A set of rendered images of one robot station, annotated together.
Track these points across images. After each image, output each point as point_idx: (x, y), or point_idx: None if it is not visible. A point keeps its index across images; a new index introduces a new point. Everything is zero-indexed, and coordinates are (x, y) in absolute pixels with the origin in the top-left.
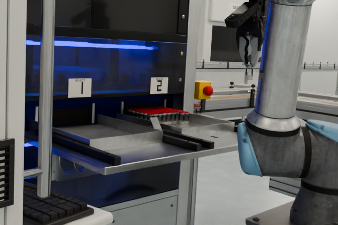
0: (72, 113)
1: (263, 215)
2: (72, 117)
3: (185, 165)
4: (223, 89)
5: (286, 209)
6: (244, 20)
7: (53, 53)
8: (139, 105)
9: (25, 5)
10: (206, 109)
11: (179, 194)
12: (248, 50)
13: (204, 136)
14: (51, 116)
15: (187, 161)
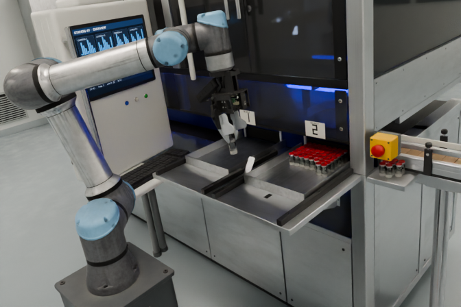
0: (268, 133)
1: (132, 249)
2: (268, 136)
3: (358, 220)
4: None
5: (145, 260)
6: (203, 96)
7: (87, 112)
8: (322, 142)
9: None
10: (439, 175)
11: (352, 244)
12: (238, 123)
13: (267, 191)
14: (94, 138)
15: (361, 218)
